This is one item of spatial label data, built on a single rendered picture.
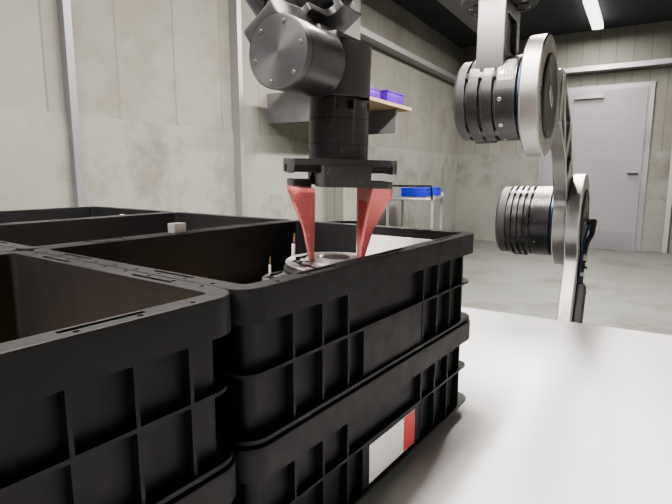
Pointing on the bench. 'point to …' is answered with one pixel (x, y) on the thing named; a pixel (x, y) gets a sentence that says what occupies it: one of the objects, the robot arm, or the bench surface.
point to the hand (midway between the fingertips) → (335, 251)
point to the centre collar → (332, 257)
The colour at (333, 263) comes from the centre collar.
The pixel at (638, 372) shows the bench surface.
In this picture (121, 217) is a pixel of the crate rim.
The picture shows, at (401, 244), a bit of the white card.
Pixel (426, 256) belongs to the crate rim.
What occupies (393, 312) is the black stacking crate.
